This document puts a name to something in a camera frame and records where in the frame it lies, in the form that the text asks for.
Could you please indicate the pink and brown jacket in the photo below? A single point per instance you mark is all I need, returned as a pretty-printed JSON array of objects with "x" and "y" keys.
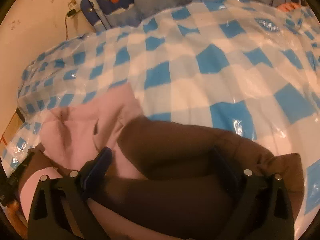
[{"x": 162, "y": 182}]

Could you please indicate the blue white checkered plastic bedcover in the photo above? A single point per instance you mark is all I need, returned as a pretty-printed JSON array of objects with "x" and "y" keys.
[{"x": 232, "y": 64}]

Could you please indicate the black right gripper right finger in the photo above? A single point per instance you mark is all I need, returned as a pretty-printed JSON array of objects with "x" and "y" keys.
[{"x": 261, "y": 206}]

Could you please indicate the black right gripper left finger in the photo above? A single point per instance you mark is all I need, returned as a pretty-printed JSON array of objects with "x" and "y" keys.
[{"x": 47, "y": 218}]

